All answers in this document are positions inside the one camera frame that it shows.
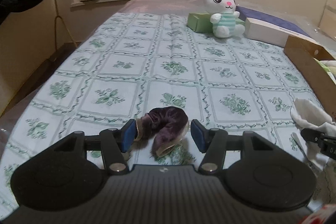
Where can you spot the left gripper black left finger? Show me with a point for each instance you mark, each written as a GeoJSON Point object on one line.
{"type": "Point", "coordinates": [112, 139]}

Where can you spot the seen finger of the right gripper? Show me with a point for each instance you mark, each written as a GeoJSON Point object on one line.
{"type": "Point", "coordinates": [326, 144]}

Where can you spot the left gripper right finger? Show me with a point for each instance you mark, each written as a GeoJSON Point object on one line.
{"type": "Point", "coordinates": [202, 136]}

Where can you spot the white beige cloth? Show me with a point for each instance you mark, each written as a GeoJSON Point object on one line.
{"type": "Point", "coordinates": [309, 116]}

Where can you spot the dark purple velvet scrunchie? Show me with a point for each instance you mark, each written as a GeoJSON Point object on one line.
{"type": "Point", "coordinates": [167, 125]}

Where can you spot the light green cloth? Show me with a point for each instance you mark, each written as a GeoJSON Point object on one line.
{"type": "Point", "coordinates": [329, 66]}

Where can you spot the brown cardboard box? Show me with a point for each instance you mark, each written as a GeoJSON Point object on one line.
{"type": "Point", "coordinates": [305, 55]}

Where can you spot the small green box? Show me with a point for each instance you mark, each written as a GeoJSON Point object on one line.
{"type": "Point", "coordinates": [201, 22]}

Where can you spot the white blue box lid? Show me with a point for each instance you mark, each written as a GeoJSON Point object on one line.
{"type": "Point", "coordinates": [269, 29]}

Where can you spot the white bunny plush toy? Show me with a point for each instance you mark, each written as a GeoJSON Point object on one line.
{"type": "Point", "coordinates": [223, 11]}

